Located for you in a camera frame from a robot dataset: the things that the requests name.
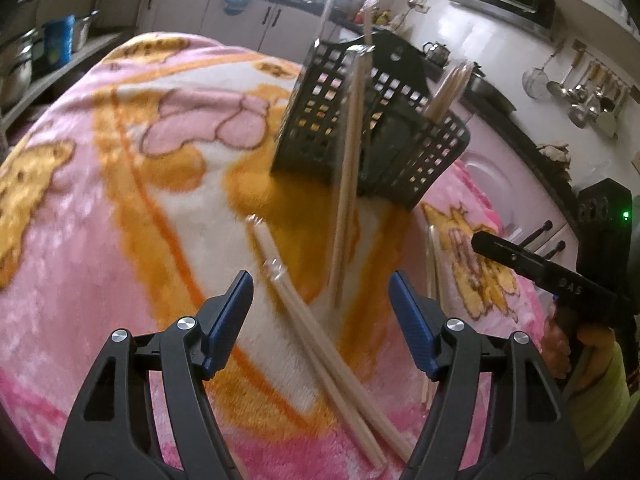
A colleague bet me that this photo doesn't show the chopsticks pair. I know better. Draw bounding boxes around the chopsticks pair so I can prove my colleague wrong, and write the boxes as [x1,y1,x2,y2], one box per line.
[246,214,412,469]
[422,223,449,410]
[361,0,378,47]

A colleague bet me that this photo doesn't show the black perforated utensil basket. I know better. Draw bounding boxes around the black perforated utensil basket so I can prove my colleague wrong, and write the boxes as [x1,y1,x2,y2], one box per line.
[271,32,471,209]

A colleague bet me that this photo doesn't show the bundle of chopsticks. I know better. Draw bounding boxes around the bundle of chopsticks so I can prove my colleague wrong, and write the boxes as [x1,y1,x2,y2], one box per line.
[328,46,374,308]

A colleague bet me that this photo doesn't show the yellow-green sleeve forearm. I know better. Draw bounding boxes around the yellow-green sleeve forearm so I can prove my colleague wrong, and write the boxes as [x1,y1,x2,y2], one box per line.
[567,342,639,470]

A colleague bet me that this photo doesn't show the person's right hand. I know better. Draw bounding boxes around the person's right hand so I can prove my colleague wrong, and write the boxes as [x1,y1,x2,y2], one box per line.
[540,304,616,392]

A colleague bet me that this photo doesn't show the hanging steel ladle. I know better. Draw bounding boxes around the hanging steel ladle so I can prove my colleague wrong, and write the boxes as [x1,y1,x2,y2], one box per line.
[547,49,585,100]

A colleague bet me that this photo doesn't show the hanging steel strainer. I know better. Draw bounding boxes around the hanging steel strainer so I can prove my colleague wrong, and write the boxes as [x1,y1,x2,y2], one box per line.
[521,40,565,100]

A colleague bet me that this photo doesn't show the black pot on stove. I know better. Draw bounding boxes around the black pot on stove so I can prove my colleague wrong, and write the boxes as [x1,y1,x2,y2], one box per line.
[468,62,516,116]

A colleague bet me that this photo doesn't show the pink orange cartoon blanket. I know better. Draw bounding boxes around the pink orange cartoon blanket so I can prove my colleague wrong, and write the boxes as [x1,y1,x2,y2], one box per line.
[1,34,544,479]

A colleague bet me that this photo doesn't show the chopsticks standing in basket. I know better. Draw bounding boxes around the chopsticks standing in basket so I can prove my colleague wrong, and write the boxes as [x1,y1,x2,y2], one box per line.
[423,61,474,124]

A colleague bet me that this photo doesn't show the steel kettle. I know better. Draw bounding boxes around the steel kettle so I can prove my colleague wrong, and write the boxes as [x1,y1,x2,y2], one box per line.
[422,41,450,68]

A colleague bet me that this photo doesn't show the steel pot on shelf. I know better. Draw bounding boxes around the steel pot on shelf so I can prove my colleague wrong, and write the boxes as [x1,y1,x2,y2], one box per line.
[1,28,41,110]

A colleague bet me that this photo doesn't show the wrapped chopstick in basket left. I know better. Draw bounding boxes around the wrapped chopstick in basket left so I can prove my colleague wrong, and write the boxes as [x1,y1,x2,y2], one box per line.
[314,0,334,44]

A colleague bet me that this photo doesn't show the blue canister on shelf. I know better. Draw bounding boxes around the blue canister on shelf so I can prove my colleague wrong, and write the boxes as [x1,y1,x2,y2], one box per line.
[43,15,75,70]

